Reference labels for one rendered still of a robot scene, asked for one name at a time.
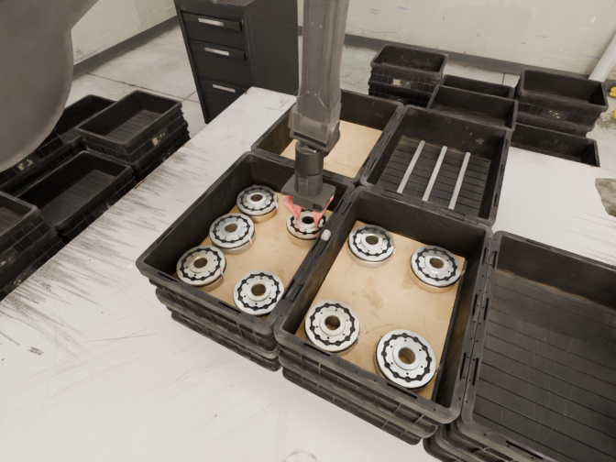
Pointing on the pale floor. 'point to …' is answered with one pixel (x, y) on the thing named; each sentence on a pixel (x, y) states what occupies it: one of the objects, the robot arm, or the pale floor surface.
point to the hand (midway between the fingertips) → (307, 219)
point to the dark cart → (239, 49)
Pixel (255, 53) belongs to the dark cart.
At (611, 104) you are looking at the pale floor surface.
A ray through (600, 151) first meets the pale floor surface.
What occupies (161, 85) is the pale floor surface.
